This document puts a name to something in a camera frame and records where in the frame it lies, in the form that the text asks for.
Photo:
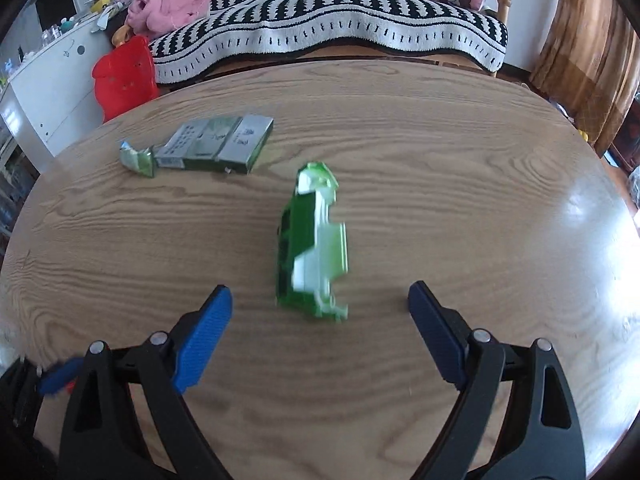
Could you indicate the pink jacket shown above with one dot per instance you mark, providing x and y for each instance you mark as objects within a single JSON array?
[{"x": 154, "y": 18}]

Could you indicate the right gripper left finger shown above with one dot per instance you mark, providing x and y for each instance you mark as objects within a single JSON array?
[{"x": 102, "y": 437}]

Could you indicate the round wooden table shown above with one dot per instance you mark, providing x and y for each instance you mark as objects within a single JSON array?
[{"x": 358, "y": 269}]

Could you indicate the black white striped sofa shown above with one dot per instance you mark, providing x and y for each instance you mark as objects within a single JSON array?
[{"x": 256, "y": 27}]

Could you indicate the green white carton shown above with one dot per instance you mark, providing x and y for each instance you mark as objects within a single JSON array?
[{"x": 312, "y": 249}]

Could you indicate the brown curtain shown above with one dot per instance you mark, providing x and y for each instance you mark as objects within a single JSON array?
[{"x": 590, "y": 66}]

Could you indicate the white cabinet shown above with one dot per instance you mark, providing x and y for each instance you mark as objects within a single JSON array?
[{"x": 49, "y": 103}]

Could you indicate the small green foil wrapper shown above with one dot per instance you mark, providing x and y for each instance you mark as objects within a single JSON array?
[{"x": 141, "y": 162}]

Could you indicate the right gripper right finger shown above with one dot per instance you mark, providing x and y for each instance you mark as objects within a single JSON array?
[{"x": 540, "y": 436}]

